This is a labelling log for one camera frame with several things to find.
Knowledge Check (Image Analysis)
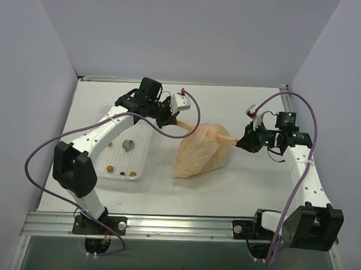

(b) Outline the orange plastic bag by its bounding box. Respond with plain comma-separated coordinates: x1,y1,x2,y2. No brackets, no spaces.
172,123,238,178

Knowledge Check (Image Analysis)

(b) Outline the white plastic basket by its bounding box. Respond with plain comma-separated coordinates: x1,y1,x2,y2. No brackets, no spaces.
94,120,153,181

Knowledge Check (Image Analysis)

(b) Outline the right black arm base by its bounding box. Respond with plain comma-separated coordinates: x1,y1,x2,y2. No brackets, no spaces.
231,219,274,241

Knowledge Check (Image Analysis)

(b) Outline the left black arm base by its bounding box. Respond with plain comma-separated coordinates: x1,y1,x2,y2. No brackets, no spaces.
72,214,128,236

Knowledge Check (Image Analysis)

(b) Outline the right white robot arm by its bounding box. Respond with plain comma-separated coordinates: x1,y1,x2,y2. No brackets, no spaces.
236,110,344,252

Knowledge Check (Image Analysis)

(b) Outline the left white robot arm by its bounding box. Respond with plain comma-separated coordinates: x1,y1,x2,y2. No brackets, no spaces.
52,78,175,233

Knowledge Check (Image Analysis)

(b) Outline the green fake leaf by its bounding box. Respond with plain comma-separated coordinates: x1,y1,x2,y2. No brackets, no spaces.
122,140,135,152

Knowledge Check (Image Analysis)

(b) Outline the small tan nut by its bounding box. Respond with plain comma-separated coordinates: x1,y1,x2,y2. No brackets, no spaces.
106,165,113,173

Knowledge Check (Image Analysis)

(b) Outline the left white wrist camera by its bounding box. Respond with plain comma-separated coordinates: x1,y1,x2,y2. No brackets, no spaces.
170,94,191,115

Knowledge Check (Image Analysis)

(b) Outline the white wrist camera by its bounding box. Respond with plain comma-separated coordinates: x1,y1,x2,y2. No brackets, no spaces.
246,104,263,131
170,94,191,115

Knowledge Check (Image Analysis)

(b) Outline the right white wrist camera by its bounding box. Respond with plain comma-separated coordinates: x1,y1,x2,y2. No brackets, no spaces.
246,104,263,131

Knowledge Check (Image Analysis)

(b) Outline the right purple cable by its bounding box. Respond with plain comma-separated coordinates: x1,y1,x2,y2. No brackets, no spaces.
245,90,320,269

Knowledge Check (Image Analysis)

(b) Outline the purple cable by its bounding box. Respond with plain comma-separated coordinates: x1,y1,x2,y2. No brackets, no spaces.
21,82,203,258
245,90,320,269

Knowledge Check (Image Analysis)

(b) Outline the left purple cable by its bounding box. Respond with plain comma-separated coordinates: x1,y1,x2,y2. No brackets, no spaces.
21,82,203,258

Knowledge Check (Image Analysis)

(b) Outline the aluminium front rail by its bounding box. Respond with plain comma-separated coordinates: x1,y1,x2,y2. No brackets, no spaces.
21,211,269,242

